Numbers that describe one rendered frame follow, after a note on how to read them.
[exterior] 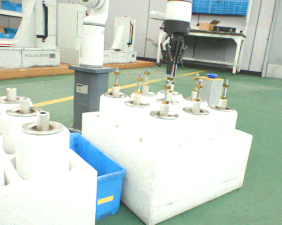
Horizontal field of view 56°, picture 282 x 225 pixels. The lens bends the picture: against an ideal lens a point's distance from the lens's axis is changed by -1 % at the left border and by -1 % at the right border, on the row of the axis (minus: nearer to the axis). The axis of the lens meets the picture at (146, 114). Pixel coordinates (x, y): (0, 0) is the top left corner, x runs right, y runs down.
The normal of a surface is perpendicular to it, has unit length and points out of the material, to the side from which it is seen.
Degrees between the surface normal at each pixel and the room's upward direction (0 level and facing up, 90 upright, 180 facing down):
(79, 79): 90
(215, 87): 90
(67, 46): 90
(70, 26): 90
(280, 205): 0
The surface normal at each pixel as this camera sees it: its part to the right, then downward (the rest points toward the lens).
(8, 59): 0.90, 0.20
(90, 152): -0.79, 0.05
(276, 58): -0.43, 0.19
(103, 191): 0.60, 0.29
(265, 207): 0.10, -0.96
